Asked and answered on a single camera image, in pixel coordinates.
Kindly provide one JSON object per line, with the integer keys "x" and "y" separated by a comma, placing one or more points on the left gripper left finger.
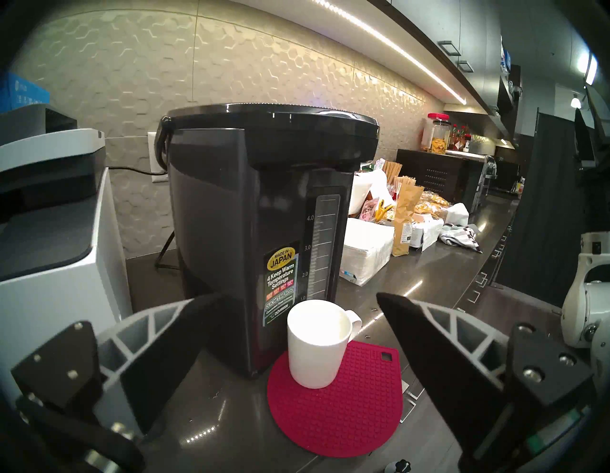
{"x": 162, "y": 343}

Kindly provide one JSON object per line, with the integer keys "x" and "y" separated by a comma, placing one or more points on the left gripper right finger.
{"x": 429, "y": 353}

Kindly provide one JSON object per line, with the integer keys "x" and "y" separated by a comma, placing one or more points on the black electric water dispenser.
{"x": 228, "y": 214}

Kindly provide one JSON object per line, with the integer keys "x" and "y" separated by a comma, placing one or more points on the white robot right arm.
{"x": 586, "y": 305}

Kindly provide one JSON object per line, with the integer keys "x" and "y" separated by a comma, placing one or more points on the red silicone mat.
{"x": 352, "y": 410}

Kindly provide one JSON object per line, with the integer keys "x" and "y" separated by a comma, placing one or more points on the white ceramic mug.
{"x": 314, "y": 362}

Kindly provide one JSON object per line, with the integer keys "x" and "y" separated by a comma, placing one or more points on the black star knob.
{"x": 399, "y": 466}

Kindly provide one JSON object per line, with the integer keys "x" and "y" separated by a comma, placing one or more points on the white paper napkin stack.
{"x": 364, "y": 252}

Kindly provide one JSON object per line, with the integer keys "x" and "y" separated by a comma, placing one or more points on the checkered kitchen cloth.
{"x": 460, "y": 236}

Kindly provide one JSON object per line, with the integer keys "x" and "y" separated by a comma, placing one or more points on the white printed packet bag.
{"x": 426, "y": 231}

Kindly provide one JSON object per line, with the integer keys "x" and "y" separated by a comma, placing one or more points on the white grey office printer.
{"x": 47, "y": 286}

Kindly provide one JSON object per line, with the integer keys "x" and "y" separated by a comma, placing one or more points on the brown paper coffee bag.
{"x": 405, "y": 214}

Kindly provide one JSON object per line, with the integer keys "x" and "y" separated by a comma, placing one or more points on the crumpled white paper bag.
{"x": 457, "y": 214}

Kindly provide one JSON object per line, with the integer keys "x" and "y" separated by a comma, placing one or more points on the yellow snack packet pile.
{"x": 431, "y": 202}

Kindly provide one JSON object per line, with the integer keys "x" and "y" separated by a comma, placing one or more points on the yellow plastic clip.
{"x": 382, "y": 210}

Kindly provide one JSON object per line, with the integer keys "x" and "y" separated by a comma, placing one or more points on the red pink snack packet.
{"x": 368, "y": 209}

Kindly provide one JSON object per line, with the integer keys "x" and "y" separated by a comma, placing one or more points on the short wooden stir sticks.
{"x": 405, "y": 181}

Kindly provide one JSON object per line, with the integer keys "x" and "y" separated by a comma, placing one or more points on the smooth white paper bag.
{"x": 381, "y": 183}

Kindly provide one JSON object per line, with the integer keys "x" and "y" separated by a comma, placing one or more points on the dark partition panel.
{"x": 538, "y": 214}

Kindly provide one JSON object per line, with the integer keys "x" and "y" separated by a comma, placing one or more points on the black microwave oven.
{"x": 438, "y": 176}

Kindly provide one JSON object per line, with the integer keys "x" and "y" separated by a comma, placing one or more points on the long wooden stir sticks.
{"x": 391, "y": 171}

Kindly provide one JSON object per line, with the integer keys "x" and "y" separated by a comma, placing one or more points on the silver metal bar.
{"x": 488, "y": 167}

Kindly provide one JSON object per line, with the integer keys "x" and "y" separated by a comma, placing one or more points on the red capped sauce bottle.
{"x": 455, "y": 140}
{"x": 465, "y": 142}

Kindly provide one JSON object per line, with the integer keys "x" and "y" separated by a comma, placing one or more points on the clear jar red lid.
{"x": 438, "y": 138}

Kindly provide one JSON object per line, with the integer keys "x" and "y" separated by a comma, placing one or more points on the LED light strip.
{"x": 391, "y": 45}

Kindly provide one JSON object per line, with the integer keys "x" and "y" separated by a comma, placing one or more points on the dark upper cabinets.
{"x": 429, "y": 24}

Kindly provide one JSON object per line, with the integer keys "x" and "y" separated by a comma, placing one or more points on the white wall outlet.
{"x": 150, "y": 143}

